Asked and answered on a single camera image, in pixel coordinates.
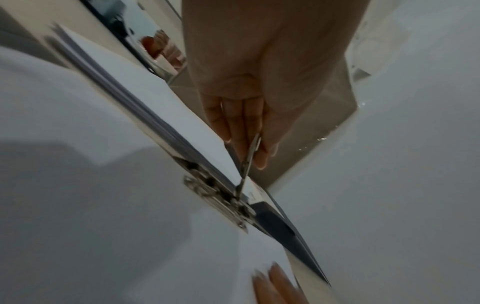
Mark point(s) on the person's right hand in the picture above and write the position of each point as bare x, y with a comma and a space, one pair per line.
277, 294

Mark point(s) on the person's left hand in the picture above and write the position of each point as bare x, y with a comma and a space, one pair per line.
270, 53

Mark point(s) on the stack of white papers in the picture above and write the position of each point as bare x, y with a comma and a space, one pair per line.
150, 89

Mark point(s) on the thin white paper bundle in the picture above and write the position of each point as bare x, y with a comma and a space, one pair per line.
93, 207

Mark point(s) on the large flat cardboard package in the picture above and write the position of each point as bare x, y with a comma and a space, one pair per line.
337, 118

